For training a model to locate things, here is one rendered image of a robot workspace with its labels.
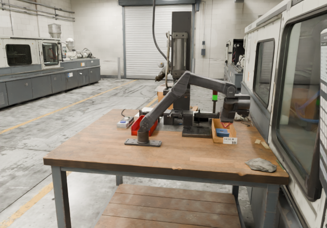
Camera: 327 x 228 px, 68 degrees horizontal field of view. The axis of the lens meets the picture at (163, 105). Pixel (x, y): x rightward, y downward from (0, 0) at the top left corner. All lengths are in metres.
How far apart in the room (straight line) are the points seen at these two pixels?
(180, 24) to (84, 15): 10.90
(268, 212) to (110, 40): 11.06
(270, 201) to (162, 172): 0.49
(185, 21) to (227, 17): 9.22
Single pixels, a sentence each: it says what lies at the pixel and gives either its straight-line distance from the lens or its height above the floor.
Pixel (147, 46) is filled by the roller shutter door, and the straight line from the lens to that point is 11.17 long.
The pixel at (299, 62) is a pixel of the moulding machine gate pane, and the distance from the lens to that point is 1.20.
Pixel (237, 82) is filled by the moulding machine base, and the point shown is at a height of 0.81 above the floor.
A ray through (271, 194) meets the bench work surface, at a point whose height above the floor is 0.79.
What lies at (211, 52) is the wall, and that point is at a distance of 10.80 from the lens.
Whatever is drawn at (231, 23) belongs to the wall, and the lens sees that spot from 10.86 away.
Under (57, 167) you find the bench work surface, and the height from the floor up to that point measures 0.84.
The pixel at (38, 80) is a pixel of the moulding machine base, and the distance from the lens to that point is 7.43.
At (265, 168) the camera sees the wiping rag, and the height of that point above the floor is 0.91.
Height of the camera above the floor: 1.41
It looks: 13 degrees down
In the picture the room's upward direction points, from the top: straight up
